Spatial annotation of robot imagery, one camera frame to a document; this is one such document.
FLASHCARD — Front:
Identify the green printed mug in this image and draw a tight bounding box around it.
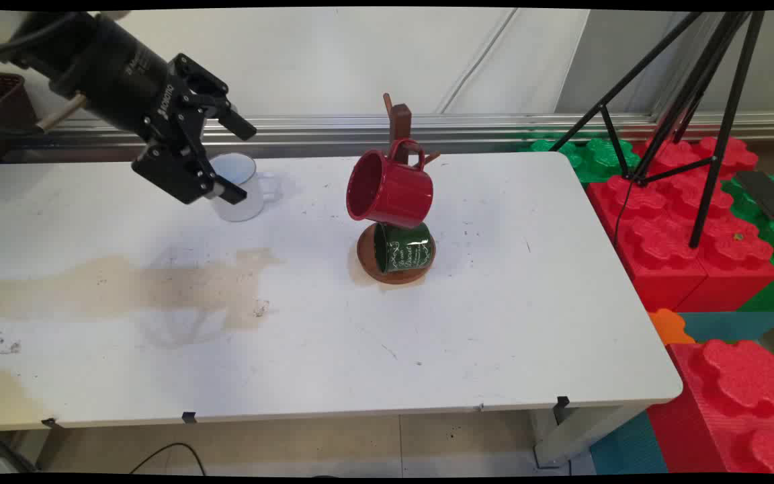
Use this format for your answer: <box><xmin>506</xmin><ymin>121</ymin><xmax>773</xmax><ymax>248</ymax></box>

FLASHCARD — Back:
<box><xmin>372</xmin><ymin>220</ymin><xmax>436</xmax><ymax>275</ymax></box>

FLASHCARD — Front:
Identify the red enamel mug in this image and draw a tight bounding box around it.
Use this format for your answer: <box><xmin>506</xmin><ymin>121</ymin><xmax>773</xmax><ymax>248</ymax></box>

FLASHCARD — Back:
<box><xmin>345</xmin><ymin>138</ymin><xmax>435</xmax><ymax>229</ymax></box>

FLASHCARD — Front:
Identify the thin beige rod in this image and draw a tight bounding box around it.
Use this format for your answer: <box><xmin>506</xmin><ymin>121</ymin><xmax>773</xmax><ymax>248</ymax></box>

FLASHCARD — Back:
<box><xmin>35</xmin><ymin>94</ymin><xmax>87</xmax><ymax>133</ymax></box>

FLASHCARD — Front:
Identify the white mug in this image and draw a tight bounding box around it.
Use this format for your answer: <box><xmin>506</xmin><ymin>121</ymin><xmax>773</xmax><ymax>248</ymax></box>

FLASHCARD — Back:
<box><xmin>208</xmin><ymin>153</ymin><xmax>281</xmax><ymax>223</ymax></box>

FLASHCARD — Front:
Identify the thick black cable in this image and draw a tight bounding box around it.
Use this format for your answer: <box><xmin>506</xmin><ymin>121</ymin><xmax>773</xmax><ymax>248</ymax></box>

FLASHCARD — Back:
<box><xmin>0</xmin><ymin>415</ymin><xmax>40</xmax><ymax>473</ymax></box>

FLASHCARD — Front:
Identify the black camera tripod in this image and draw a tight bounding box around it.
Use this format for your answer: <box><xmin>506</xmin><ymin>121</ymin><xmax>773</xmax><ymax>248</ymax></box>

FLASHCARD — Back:
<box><xmin>548</xmin><ymin>10</ymin><xmax>767</xmax><ymax>249</ymax></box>

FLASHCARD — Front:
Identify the teal foam block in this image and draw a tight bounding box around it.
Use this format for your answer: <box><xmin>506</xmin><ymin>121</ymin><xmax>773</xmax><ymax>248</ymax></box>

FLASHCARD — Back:
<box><xmin>589</xmin><ymin>410</ymin><xmax>670</xmax><ymax>475</ymax></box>
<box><xmin>679</xmin><ymin>311</ymin><xmax>774</xmax><ymax>344</ymax></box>

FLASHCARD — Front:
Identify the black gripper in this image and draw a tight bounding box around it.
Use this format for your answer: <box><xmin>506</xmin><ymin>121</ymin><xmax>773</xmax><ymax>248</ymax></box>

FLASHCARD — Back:
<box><xmin>7</xmin><ymin>12</ymin><xmax>257</xmax><ymax>206</ymax></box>

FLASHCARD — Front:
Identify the flat black phone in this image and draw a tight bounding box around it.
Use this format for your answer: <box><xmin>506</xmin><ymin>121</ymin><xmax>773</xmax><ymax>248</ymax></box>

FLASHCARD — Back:
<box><xmin>733</xmin><ymin>170</ymin><xmax>774</xmax><ymax>223</ymax></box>

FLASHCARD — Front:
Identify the white table leg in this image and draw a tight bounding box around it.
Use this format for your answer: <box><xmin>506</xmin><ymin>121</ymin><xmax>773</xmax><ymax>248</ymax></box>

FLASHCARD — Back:
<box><xmin>533</xmin><ymin>403</ymin><xmax>644</xmax><ymax>469</ymax></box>

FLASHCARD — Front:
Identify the orange foam piece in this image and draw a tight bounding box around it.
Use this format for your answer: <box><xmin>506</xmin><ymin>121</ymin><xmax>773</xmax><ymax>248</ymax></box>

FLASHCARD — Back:
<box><xmin>648</xmin><ymin>308</ymin><xmax>697</xmax><ymax>347</ymax></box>

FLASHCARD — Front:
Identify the brown wooden mug tree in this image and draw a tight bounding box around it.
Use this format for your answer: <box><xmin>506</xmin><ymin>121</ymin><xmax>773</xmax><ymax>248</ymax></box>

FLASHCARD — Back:
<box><xmin>357</xmin><ymin>93</ymin><xmax>441</xmax><ymax>285</ymax></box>

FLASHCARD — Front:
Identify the red foam block with studs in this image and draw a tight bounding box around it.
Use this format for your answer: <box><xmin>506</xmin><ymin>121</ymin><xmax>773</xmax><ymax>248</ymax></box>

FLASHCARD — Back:
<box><xmin>646</xmin><ymin>338</ymin><xmax>774</xmax><ymax>475</ymax></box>

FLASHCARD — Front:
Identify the thin black floor cable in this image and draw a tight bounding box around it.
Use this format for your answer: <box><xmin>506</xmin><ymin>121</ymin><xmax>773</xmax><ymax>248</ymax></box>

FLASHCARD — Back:
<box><xmin>130</xmin><ymin>442</ymin><xmax>208</xmax><ymax>475</ymax></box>

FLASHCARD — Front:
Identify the large red foam block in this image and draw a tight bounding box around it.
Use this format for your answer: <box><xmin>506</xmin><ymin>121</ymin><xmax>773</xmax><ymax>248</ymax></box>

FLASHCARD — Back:
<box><xmin>585</xmin><ymin>171</ymin><xmax>709</xmax><ymax>313</ymax></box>

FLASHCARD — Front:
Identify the red foam block under tripod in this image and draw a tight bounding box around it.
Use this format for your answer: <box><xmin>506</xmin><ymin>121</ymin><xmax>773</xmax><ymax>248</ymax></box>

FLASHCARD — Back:
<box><xmin>632</xmin><ymin>134</ymin><xmax>774</xmax><ymax>313</ymax></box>

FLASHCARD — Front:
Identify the thin black tripod cable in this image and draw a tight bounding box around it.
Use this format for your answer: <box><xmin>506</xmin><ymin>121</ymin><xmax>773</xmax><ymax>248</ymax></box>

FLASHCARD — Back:
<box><xmin>613</xmin><ymin>176</ymin><xmax>636</xmax><ymax>251</ymax></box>

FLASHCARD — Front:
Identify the aluminium rail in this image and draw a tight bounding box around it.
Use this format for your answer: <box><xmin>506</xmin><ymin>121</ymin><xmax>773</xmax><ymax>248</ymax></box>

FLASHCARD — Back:
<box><xmin>0</xmin><ymin>111</ymin><xmax>774</xmax><ymax>165</ymax></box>

